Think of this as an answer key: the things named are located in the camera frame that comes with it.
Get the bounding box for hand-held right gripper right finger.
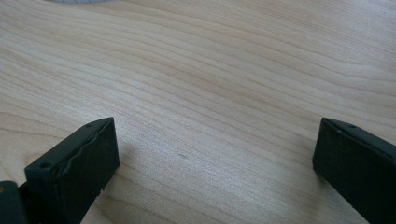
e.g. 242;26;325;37
312;117;396;224

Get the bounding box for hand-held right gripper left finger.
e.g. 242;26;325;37
19;117;120;224

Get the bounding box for white round object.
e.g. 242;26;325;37
46;0;120;5

